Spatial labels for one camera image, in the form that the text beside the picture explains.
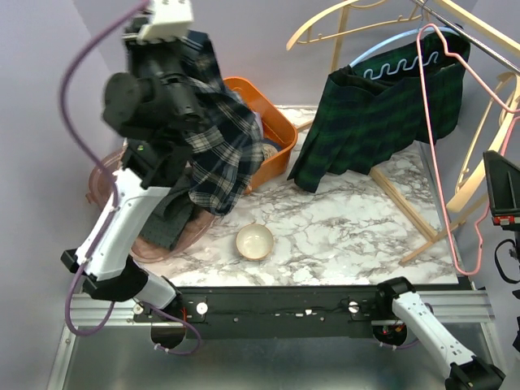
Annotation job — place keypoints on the small white ceramic bowl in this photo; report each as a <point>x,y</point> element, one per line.
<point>254,242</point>

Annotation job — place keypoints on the beige empty hanger left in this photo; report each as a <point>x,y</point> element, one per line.
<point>349,17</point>

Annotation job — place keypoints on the light blue hanger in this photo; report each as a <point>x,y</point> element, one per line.
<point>390,48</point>

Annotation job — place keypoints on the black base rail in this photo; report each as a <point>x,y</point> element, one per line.
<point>291,312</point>

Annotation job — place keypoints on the wooden clothes rack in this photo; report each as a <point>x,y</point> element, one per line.
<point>488,31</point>

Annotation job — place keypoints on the dark green plaid skirt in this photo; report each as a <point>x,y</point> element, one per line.
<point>382,105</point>

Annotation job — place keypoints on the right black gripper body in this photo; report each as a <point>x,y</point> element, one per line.
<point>517,241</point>

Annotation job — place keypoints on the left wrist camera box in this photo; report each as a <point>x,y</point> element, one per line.
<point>165,21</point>

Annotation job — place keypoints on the grey dotted skirt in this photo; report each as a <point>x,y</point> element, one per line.
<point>169,218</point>

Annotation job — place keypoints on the orange plastic bin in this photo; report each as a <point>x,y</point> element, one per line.
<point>277,131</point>

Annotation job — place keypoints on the navy plaid skirt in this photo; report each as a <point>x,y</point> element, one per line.
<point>229,152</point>

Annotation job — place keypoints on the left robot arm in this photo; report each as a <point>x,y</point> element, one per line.
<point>153,106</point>

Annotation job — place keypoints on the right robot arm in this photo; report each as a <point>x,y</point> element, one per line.
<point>460,367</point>

